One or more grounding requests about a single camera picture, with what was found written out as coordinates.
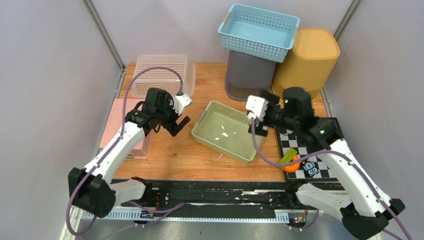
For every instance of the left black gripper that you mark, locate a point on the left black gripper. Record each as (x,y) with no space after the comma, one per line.
(174,131)

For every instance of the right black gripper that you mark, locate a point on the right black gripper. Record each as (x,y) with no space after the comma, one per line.
(273,101)

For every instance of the pink perforated basket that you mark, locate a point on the pink perforated basket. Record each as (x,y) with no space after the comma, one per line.
(113,124)

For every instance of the green perforated basket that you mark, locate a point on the green perforated basket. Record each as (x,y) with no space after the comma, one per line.
(225,130)

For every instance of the grey slatted waste bin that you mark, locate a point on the grey slatted waste bin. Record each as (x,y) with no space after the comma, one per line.
(247,75)

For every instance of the white perforated basket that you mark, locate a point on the white perforated basket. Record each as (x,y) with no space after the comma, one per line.
(164,79)

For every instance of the yellow slatted waste bin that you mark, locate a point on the yellow slatted waste bin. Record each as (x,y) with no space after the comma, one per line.
(308,64)

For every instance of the blue perforated basket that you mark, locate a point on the blue perforated basket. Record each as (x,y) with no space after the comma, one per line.
(258,32)

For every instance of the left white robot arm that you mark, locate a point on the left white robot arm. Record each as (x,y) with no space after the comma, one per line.
(91,188)

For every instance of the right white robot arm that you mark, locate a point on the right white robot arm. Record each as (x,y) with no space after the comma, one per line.
(365,210)

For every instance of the green orange toy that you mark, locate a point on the green orange toy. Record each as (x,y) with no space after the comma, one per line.
(289,158)

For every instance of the blue white small toy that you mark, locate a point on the blue white small toy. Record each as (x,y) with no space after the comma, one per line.
(310,168)

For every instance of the black white checkerboard mat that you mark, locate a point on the black white checkerboard mat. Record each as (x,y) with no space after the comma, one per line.
(286,140)

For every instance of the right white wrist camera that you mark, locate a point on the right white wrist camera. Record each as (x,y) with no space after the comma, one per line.
(256,108)

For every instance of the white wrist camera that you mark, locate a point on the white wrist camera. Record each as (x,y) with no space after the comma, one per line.
(180,102)
(256,108)

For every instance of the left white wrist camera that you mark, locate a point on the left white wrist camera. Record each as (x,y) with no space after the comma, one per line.
(180,102)

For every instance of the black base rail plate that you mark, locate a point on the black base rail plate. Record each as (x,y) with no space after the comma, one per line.
(222,199)

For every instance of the aluminium frame rails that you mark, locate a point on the aluminium frame rails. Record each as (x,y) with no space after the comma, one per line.
(142,216)

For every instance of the right corner metal post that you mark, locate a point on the right corner metal post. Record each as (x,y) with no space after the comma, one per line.
(351,10)

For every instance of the corner metal post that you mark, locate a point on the corner metal post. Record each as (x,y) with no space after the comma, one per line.
(351,10)
(96,18)

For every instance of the left corner metal post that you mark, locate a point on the left corner metal post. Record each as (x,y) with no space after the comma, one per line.
(96,18)

